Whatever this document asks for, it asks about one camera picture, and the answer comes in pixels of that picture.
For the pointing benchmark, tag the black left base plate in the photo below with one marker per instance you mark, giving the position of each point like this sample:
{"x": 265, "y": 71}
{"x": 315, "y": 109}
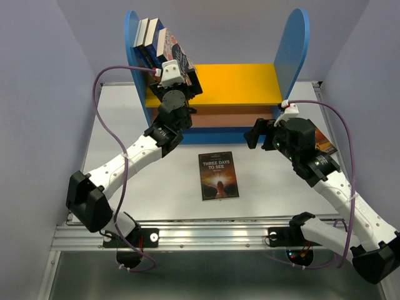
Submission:
{"x": 139, "y": 238}

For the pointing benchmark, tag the aluminium mounting rail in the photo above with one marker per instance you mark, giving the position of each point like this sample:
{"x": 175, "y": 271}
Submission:
{"x": 181, "y": 235}

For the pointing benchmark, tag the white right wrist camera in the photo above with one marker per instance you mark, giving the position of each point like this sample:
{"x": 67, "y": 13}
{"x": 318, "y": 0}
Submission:
{"x": 287, "y": 110}

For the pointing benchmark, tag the Jane Eyre book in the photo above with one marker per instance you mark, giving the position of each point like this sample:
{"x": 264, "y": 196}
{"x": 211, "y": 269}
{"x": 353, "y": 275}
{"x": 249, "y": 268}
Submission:
{"x": 151, "y": 42}

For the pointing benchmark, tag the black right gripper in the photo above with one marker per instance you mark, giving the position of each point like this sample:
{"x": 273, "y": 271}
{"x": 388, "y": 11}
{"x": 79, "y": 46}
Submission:
{"x": 262, "y": 126}

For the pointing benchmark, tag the Three Days to See book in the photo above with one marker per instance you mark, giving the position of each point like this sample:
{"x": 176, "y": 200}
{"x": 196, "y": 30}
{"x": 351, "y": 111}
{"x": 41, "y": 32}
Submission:
{"x": 218, "y": 176}

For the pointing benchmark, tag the blue wooden bookshelf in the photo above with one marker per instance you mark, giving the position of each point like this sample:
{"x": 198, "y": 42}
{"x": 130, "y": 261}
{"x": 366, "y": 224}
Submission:
{"x": 235, "y": 95}

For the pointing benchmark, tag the Edward Tulane book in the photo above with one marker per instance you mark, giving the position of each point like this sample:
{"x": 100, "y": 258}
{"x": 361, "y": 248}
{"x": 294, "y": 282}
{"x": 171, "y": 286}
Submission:
{"x": 323, "y": 143}

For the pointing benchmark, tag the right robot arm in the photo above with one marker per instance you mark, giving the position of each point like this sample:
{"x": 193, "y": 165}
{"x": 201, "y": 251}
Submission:
{"x": 370, "y": 243}

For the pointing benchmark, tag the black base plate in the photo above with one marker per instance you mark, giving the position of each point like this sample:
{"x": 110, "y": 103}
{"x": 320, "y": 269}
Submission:
{"x": 286, "y": 237}
{"x": 139, "y": 238}

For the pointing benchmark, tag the Little Women book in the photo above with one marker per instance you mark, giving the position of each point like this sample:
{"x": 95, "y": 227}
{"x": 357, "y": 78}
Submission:
{"x": 169, "y": 49}

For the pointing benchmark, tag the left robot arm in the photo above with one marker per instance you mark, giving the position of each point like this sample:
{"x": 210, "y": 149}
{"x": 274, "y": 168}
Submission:
{"x": 88, "y": 194}

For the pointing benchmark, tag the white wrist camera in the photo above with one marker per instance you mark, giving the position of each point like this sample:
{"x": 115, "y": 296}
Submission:
{"x": 169, "y": 74}
{"x": 287, "y": 110}

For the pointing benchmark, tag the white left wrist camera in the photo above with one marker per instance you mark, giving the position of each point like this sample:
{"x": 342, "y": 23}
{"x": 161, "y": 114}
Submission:
{"x": 169, "y": 74}

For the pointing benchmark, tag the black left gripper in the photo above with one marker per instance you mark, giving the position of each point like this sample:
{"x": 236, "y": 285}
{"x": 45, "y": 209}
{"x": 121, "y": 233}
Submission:
{"x": 191, "y": 90}

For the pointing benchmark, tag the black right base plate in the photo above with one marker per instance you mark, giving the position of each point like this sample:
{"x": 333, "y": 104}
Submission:
{"x": 286, "y": 237}

